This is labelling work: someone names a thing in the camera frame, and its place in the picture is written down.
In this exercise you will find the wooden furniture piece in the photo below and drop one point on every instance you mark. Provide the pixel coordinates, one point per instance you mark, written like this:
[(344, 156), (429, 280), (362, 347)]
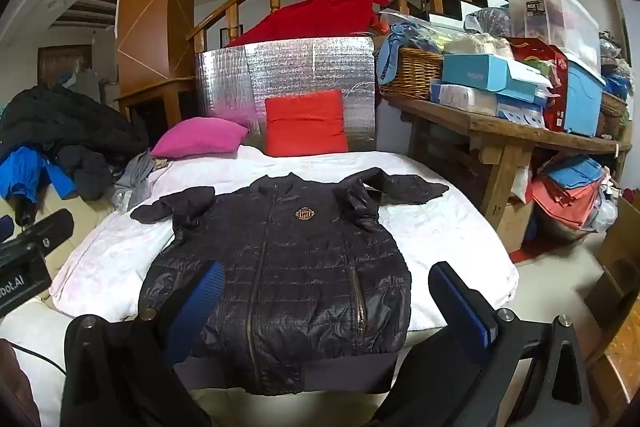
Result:
[(620, 372)]

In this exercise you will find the blue and white packet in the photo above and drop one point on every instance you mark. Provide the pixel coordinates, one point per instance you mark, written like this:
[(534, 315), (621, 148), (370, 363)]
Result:
[(520, 113)]

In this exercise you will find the dark wooden door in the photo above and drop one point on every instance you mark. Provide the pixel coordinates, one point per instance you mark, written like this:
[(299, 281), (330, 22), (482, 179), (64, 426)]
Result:
[(55, 59)]

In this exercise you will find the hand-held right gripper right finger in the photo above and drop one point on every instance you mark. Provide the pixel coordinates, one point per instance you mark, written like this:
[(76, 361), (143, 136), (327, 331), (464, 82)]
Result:
[(457, 307)]

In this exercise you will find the large red pillow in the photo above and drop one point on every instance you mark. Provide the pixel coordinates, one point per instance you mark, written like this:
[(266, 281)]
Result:
[(320, 17)]

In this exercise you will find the wooden column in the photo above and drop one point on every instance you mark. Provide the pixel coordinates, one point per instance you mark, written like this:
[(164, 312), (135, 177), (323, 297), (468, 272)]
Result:
[(155, 7)]

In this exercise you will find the black coat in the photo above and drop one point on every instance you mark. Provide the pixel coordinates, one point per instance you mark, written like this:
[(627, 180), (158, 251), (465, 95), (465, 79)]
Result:
[(60, 117)]

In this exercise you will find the pink pillow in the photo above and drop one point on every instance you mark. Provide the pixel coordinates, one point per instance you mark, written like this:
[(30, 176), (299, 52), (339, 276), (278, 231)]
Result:
[(200, 137)]

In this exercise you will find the black quilted jacket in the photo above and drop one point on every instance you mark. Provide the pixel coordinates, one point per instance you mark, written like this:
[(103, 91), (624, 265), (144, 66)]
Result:
[(300, 267)]

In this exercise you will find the large wicker basket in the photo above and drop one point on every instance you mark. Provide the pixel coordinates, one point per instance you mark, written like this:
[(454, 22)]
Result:
[(415, 72)]

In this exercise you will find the clear plastic bag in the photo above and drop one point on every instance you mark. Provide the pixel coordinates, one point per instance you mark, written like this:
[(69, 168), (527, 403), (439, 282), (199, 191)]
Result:
[(487, 22)]

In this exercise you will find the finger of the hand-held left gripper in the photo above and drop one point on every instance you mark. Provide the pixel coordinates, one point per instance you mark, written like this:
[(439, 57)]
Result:
[(50, 231)]

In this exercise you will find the grey cloth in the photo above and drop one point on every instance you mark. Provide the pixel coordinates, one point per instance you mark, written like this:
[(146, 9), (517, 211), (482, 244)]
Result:
[(140, 172)]

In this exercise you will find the small cardboard box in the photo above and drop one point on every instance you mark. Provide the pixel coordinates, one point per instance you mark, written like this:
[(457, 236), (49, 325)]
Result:
[(515, 222)]

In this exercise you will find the small wicker basket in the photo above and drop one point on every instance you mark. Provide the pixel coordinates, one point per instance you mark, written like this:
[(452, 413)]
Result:
[(612, 106)]

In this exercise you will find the white plastic bag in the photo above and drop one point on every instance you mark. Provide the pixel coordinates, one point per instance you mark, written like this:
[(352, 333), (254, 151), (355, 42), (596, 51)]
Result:
[(606, 214)]

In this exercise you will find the light blue cardboard box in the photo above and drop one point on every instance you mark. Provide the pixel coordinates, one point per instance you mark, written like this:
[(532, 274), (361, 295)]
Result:
[(475, 69)]

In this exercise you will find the cream woolly cloth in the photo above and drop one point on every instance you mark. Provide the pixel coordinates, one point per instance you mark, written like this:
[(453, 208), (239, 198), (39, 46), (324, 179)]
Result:
[(475, 44)]

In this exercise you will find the wooden table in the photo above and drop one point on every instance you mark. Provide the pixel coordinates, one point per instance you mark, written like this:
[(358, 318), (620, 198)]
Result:
[(500, 127)]

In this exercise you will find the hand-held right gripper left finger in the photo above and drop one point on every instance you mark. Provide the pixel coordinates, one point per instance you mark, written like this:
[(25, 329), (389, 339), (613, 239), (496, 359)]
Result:
[(202, 302)]

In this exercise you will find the clear plastic storage box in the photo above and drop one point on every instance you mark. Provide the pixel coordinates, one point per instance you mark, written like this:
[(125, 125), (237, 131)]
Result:
[(570, 22)]

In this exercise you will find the silver insulation panel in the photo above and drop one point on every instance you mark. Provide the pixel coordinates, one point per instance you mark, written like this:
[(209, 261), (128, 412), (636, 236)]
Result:
[(300, 67)]

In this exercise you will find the white blanket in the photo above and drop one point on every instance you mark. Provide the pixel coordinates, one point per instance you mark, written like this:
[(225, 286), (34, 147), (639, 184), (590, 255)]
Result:
[(450, 227)]

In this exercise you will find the bright blue jacket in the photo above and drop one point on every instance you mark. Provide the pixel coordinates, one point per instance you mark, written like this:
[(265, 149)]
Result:
[(25, 172)]

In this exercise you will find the red gift box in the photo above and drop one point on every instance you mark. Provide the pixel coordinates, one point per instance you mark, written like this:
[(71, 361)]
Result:
[(557, 107)]

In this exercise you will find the blue plastic bin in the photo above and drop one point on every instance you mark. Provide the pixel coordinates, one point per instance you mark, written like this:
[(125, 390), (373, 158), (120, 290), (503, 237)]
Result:
[(582, 102)]

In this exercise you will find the light blue cloth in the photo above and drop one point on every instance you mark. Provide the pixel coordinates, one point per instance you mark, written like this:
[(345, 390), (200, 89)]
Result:
[(387, 67)]

